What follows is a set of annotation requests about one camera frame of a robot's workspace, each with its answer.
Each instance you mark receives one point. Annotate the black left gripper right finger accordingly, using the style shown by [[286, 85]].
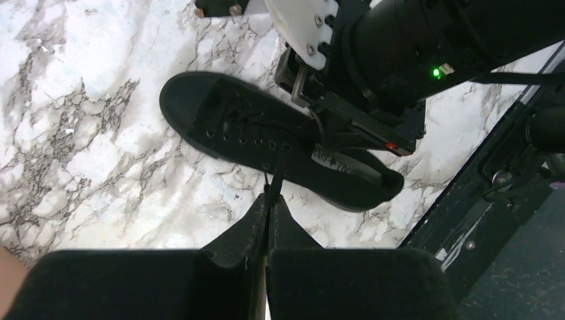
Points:
[[284, 231]]

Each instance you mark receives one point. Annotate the black canvas sneaker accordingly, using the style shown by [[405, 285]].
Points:
[[230, 119]]

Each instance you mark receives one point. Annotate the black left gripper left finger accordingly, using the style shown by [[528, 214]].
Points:
[[236, 262]]

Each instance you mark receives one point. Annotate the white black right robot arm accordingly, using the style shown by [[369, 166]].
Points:
[[369, 69]]

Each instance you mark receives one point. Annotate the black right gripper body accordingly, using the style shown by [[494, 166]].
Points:
[[349, 119]]

